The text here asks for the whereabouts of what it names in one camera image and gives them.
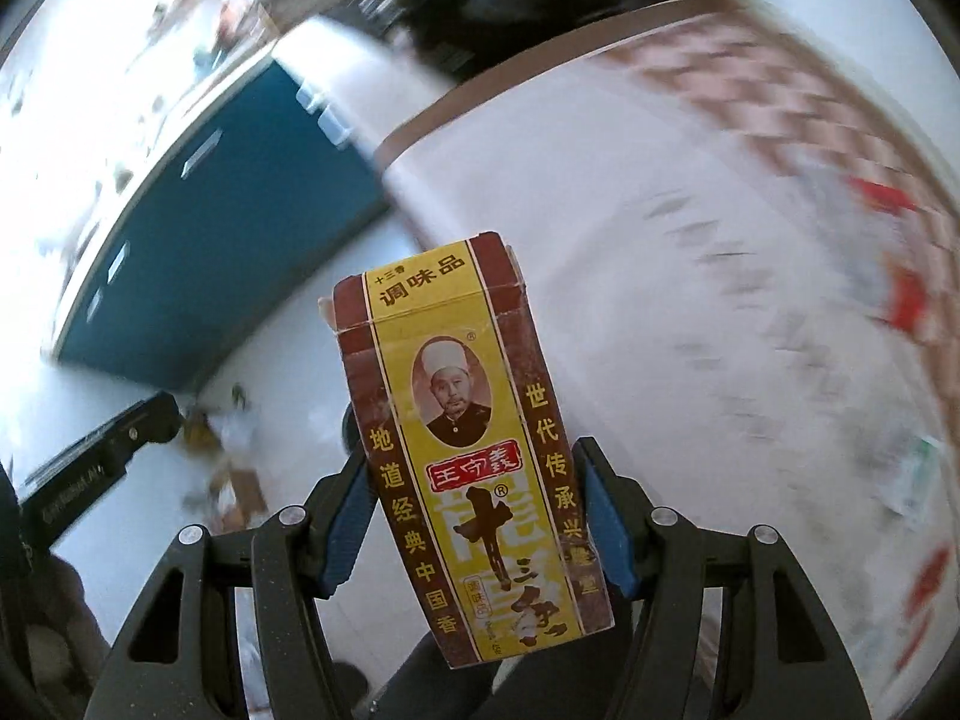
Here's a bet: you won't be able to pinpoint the black gas stove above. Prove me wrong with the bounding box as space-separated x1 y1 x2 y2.
352 0 601 83

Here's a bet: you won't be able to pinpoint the clear bag with green pepper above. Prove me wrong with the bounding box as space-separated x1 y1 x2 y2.
214 386 261 466

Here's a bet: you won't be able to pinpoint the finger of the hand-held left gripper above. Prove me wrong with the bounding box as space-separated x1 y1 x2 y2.
101 392 181 466

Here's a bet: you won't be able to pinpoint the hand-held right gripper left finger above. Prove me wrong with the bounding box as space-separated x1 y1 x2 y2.
97 442 376 720

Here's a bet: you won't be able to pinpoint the red wrapper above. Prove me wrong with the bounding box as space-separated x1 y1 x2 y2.
900 547 955 616
851 176 920 215
881 255 935 335

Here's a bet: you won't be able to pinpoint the cardboard box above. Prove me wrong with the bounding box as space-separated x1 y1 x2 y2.
214 465 269 530

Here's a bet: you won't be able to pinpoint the yellow brown spice box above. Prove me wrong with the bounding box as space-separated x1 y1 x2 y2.
315 231 616 670

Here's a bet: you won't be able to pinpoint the white green packet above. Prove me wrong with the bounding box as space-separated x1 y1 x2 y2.
896 435 947 526

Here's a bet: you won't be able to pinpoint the blue kitchen cabinet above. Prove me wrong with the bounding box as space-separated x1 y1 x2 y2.
49 60 391 395

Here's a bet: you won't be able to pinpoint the checkered cover cloth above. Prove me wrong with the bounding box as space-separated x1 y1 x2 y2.
379 0 960 691

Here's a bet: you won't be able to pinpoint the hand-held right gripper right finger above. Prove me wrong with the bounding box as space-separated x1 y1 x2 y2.
574 435 875 720

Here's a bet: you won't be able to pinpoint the person's dark pants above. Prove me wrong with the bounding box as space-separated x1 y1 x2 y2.
375 615 638 720

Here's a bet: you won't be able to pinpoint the yellow oil bottle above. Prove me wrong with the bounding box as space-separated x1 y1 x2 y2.
180 405 218 452

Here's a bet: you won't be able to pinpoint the person's left forearm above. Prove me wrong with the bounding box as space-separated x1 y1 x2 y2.
22 559 113 698

